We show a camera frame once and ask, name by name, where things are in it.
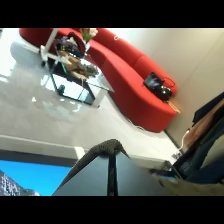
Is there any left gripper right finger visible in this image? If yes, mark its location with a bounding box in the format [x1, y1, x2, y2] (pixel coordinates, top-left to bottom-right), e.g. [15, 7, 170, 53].
[116, 153, 175, 197]

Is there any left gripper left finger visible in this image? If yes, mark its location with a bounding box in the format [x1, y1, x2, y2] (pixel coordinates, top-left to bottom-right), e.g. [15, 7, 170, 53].
[52, 153, 111, 197]

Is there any red curved sofa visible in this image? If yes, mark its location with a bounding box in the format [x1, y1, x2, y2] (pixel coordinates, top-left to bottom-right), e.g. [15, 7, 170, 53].
[18, 27, 180, 134]

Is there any black handbag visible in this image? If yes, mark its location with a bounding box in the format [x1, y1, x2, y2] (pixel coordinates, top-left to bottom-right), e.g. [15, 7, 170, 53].
[143, 71, 177, 102]

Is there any glass coffee table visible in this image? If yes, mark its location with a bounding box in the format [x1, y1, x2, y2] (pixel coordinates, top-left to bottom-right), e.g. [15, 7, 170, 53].
[40, 46, 115, 108]

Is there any white stand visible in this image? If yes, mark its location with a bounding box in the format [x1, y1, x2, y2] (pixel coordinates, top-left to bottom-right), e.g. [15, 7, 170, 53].
[19, 27, 60, 68]

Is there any bouquet of flowers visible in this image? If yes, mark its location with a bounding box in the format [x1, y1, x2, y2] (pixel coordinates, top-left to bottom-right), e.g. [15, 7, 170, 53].
[79, 27, 100, 44]

